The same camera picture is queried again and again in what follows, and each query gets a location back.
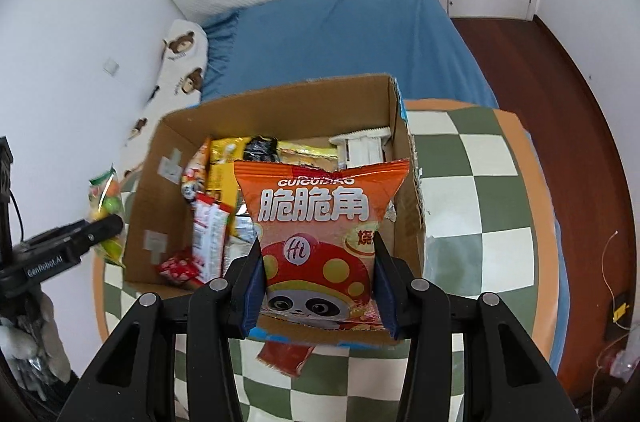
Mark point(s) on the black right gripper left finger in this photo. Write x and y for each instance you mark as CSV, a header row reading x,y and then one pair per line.
x,y
132,377

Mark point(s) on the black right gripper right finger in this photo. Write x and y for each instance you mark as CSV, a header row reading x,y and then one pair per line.
x,y
506,378

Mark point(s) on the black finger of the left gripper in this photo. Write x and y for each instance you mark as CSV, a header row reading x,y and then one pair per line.
x,y
75,237

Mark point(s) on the orange panda snack bag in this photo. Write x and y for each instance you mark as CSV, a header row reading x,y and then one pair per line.
x,y
316,233

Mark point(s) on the small red snack packet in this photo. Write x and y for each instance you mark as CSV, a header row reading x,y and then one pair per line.
x,y
179,270

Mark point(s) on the yellow snack bag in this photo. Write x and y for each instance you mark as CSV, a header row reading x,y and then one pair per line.
x,y
221,184

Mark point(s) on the black red snack packet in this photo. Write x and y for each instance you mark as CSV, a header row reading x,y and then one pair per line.
x,y
261,149

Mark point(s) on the yellow egg cracker packet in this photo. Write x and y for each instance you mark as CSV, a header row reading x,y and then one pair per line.
x,y
323,158

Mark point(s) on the colourful candy bag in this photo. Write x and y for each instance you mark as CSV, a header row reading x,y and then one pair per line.
x,y
105,199

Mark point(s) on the blue printed cardboard box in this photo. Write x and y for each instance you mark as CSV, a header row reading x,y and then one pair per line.
x,y
314,110

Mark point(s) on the dark red snack packet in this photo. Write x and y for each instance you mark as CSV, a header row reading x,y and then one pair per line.
x,y
288,359

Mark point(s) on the green checkered table mat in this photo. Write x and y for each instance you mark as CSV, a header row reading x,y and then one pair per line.
x,y
489,226

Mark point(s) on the bear print pillow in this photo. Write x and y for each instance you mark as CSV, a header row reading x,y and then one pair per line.
x,y
179,84

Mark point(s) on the white plastic packet in box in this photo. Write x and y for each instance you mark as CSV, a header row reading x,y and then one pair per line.
x,y
359,148

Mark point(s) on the blue bed sheet mattress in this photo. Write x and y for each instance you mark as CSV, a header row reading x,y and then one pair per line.
x,y
288,41

